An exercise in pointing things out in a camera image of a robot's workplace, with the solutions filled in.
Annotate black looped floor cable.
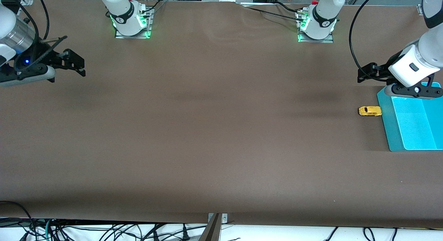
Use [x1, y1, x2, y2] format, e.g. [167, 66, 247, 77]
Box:
[0, 200, 35, 234]

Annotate teal plastic storage bin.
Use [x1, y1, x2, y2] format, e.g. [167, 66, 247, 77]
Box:
[377, 82, 443, 152]

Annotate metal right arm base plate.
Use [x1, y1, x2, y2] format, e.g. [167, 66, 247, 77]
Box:
[114, 7, 154, 39]

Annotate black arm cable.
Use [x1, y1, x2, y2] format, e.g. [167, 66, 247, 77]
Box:
[348, 0, 393, 82]
[0, 0, 68, 72]

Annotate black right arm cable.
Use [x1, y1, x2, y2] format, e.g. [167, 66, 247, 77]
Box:
[0, 0, 68, 72]

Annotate black right base cables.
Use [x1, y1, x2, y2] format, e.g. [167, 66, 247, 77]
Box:
[138, 0, 167, 17]

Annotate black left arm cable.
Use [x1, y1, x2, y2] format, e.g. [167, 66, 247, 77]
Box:
[348, 0, 393, 82]

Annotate tangled black floor cables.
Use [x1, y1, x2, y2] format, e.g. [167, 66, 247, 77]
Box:
[52, 222, 208, 241]

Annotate grey support beam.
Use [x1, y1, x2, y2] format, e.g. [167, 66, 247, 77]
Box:
[198, 213, 223, 241]

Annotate short black table cable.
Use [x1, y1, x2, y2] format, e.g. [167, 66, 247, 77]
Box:
[275, 1, 300, 13]

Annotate yellow beetle toy car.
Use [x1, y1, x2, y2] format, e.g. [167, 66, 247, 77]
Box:
[358, 106, 383, 117]

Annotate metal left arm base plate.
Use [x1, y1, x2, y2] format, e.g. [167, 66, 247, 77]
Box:
[297, 9, 335, 43]

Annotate long black table cable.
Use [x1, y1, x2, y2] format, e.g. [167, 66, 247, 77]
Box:
[239, 3, 305, 22]

